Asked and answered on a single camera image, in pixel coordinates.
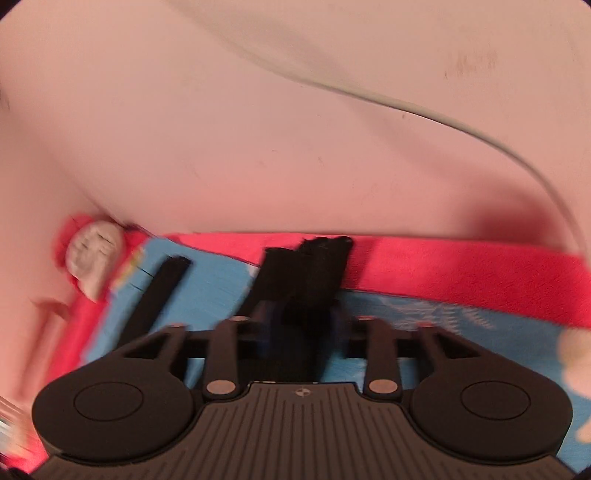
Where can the red bed sheet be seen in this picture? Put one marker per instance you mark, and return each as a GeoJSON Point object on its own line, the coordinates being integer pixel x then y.
{"type": "Point", "coordinates": [529, 304]}

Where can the rolled cream blanket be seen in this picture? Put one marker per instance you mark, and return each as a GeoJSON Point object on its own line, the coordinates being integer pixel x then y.
{"type": "Point", "coordinates": [92, 255]}

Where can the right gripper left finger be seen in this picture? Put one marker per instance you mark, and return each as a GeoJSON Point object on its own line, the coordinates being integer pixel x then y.
{"type": "Point", "coordinates": [231, 341]}

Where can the red crumpled cloth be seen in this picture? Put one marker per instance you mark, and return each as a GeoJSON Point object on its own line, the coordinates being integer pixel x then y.
{"type": "Point", "coordinates": [72, 225]}

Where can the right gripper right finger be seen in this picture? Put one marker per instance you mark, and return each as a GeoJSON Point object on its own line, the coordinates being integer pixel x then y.
{"type": "Point", "coordinates": [365, 354]}

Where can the black pants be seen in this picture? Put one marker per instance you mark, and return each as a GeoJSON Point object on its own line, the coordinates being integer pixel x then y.
{"type": "Point", "coordinates": [303, 283]}

